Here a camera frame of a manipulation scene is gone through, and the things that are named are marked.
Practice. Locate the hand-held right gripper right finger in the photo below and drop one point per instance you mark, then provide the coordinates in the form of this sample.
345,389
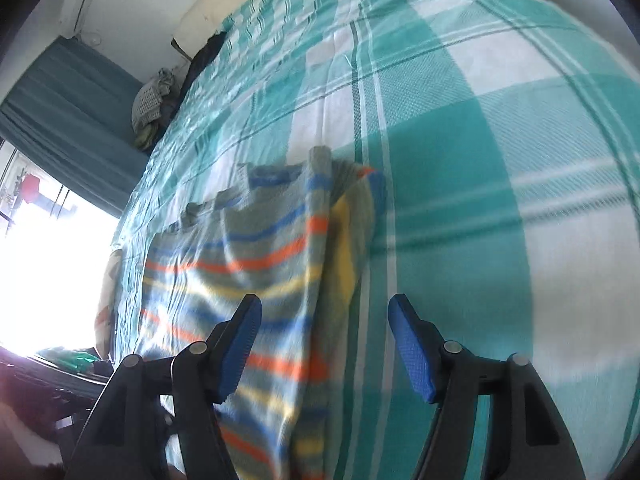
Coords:
412,345

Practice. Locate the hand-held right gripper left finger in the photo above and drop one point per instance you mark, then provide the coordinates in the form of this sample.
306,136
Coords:
240,340

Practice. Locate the striped knit sweater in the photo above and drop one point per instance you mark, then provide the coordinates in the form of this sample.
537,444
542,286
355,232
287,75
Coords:
280,240

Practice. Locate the knit clothes pile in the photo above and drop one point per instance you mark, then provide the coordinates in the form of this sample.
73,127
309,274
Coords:
147,100

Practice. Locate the dark clothes pile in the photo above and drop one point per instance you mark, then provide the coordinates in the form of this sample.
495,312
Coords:
200,60

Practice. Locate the patterned cream pillow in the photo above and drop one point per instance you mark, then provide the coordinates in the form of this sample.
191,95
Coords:
105,310

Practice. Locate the green cloth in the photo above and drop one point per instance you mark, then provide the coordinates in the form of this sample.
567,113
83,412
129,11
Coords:
70,357

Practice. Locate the teal plaid bed blanket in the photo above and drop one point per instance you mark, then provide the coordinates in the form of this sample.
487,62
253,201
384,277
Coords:
475,160

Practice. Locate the window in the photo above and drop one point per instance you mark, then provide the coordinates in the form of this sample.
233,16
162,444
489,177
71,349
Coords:
50,260

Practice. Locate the teal curtain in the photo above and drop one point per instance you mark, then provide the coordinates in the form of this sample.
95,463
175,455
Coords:
65,110

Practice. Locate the cream padded headboard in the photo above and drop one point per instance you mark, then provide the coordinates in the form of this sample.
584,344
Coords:
210,10

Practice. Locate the white air conditioner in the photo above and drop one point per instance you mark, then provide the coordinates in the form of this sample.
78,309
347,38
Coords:
82,0

